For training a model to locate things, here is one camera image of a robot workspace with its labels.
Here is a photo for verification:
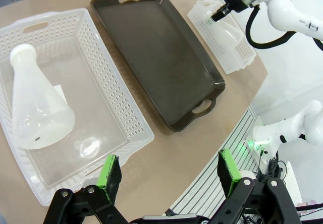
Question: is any black cable bundle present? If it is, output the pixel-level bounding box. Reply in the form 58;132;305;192
257;155;298;184

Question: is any pink object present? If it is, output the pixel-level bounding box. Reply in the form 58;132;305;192
297;199;323;209

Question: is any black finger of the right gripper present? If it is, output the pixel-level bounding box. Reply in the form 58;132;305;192
209;4;230;22

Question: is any clear Erlenmeyer flask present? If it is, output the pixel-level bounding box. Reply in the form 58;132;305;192
211;17;244;44

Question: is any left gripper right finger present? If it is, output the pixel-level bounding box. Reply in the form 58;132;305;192
211;149;302;224

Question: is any small white perforated plastic basket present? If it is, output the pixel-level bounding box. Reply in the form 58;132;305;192
187;0;257;75

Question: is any dark brown handled tray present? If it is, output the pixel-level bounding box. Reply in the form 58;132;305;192
90;0;226;133

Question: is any white capped Erlenmeyer flask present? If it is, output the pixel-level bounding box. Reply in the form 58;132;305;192
10;44;76;150

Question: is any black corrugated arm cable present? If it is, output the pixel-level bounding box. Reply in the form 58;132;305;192
246;6;296;49

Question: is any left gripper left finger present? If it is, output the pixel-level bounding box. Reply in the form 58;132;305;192
43;154;142;224

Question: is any large white perforated plastic basket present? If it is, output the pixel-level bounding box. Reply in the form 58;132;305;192
0;8;155;207

